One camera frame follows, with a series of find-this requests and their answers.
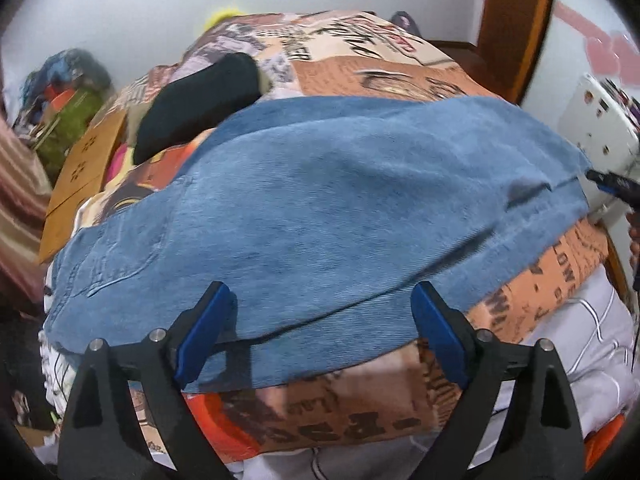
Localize striped brown cloth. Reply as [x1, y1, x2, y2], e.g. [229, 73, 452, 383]
[0, 115, 53, 301]

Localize printed orange blanket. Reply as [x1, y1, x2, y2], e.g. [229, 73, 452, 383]
[42, 10, 611, 456]

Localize yellow fluffy toy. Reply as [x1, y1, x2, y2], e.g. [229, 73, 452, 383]
[204, 5, 246, 31]

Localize black cloth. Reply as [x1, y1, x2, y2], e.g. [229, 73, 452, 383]
[132, 52, 263, 163]

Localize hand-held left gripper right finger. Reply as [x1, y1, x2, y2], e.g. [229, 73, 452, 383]
[410, 281, 586, 480]

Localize dark grey cap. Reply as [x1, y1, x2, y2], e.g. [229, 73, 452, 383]
[390, 11, 426, 38]

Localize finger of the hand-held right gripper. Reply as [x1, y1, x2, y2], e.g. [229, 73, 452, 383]
[585, 169, 640, 200]

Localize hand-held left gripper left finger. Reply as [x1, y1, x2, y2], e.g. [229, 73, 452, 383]
[57, 281, 238, 480]

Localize wooden door frame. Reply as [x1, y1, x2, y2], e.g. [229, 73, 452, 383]
[475, 0, 558, 106]

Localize brown cardboard box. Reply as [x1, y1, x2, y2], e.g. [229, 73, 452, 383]
[39, 110, 128, 263]

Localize blue denim pants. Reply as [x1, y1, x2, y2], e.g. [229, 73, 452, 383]
[42, 95, 593, 393]

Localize pink wall sticker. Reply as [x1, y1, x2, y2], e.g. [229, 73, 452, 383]
[555, 2, 636, 77]

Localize pile of colourful clothes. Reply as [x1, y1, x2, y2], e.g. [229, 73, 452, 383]
[15, 47, 113, 176]

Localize white refrigerator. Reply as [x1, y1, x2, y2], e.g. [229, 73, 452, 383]
[557, 74, 640, 221]

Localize white striped bed sheet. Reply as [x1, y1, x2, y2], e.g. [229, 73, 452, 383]
[225, 265, 633, 480]

